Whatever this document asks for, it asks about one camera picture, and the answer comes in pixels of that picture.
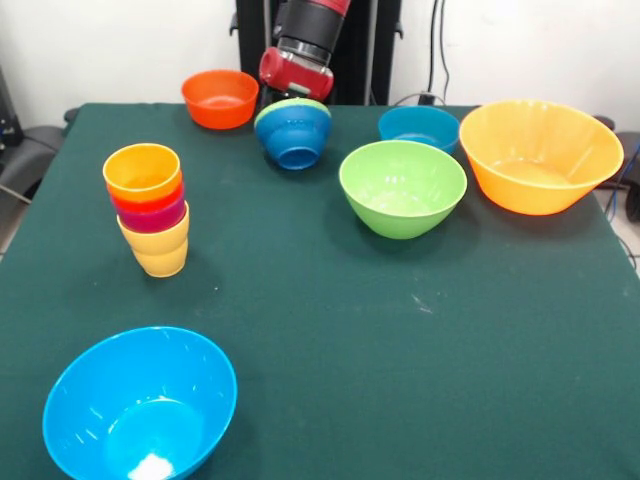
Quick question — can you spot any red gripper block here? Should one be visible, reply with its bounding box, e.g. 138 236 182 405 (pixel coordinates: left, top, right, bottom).
258 47 335 101

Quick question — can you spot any small green ribbed bowl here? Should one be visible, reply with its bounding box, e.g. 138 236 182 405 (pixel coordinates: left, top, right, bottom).
253 97 333 124

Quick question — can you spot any dark blue bowl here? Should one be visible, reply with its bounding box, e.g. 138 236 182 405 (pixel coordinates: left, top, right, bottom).
254 103 334 172

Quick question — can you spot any red plastic bowl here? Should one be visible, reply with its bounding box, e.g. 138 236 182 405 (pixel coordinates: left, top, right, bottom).
180 69 260 131

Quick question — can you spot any orange ribbed plastic cup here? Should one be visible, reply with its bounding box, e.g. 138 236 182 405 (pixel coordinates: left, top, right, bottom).
102 143 183 204

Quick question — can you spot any red plastic cup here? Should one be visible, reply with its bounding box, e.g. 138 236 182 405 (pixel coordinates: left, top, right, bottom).
108 180 186 215

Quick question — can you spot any purple plastic cup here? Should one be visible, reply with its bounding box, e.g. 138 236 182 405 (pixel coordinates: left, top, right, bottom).
115 196 188 234

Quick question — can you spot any yellow ribbed plastic cup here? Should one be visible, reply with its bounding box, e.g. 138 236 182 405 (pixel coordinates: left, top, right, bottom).
116 201 191 279

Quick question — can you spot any large light blue bowl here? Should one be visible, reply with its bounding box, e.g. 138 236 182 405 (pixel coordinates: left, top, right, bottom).
42 326 239 480

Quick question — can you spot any small light blue bowl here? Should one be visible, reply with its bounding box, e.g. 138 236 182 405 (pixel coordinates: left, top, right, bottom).
377 105 461 155

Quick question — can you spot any large green bowl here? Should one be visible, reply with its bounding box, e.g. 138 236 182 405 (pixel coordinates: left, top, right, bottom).
338 139 468 240

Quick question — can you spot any large yellow bowl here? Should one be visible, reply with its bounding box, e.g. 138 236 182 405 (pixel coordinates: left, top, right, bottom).
458 98 626 217

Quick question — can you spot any dark green tablecloth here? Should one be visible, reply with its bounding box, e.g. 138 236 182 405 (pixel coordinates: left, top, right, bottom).
0 102 640 480

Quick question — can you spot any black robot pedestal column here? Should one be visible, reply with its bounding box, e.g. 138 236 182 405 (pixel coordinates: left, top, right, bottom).
229 0 404 106

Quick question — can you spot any black hanging cable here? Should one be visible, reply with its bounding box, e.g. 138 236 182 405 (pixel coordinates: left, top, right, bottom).
422 0 452 105

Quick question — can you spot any dark grey pedestal leg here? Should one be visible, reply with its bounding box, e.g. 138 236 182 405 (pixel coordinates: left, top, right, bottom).
0 124 67 202

